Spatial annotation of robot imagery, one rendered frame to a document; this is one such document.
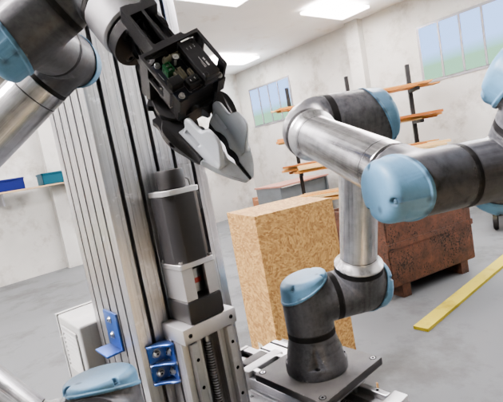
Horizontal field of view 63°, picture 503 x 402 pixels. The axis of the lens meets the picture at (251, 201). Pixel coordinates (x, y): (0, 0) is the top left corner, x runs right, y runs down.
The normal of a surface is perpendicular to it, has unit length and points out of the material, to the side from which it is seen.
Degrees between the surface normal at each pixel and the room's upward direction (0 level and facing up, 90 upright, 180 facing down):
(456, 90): 90
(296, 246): 90
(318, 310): 90
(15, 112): 110
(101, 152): 90
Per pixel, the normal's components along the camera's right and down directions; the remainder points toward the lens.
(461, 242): 0.42, 0.02
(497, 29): -0.74, 0.21
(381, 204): -0.97, 0.18
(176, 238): -0.07, 0.12
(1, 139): 0.53, 0.56
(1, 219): 0.65, -0.04
